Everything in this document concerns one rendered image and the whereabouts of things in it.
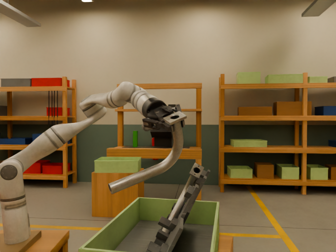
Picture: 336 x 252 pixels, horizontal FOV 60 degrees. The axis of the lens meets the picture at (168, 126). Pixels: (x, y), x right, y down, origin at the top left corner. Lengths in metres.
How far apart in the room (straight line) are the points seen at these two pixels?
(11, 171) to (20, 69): 6.09
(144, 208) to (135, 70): 4.96
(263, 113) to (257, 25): 1.87
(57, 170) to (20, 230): 4.94
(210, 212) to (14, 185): 0.88
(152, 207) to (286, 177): 4.50
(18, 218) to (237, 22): 5.71
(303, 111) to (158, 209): 4.55
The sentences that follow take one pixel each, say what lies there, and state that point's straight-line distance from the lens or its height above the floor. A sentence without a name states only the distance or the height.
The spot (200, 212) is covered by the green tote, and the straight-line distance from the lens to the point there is 1.50.
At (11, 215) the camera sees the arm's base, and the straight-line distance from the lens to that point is 1.34.
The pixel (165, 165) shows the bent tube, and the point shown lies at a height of 1.23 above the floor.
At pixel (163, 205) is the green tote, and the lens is 1.53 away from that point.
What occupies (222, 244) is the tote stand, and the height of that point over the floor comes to 0.79.
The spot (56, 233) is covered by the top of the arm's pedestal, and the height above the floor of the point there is 0.85.
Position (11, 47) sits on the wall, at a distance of 7.52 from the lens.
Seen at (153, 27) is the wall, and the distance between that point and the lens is 6.44.
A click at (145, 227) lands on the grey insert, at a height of 0.85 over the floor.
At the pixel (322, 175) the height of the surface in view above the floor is 0.34.
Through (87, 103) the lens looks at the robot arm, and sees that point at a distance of 1.30.
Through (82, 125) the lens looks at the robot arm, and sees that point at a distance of 1.32.
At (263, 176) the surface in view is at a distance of 5.77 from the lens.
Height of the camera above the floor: 1.36
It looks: 1 degrees down
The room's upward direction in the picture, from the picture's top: straight up
